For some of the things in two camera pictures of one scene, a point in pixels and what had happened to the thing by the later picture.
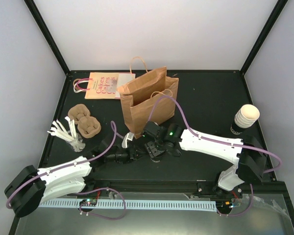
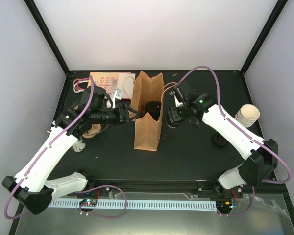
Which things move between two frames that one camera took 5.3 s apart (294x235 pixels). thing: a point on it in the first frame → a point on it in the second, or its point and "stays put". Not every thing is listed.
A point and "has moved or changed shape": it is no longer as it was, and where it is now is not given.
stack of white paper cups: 246,116 stays put
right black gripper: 153,152 → 173,115
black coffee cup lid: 155,150 → 154,107
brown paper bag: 147,97 has moved or changed shape
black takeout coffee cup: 156,149 → 153,107
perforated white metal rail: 146,204 stays put
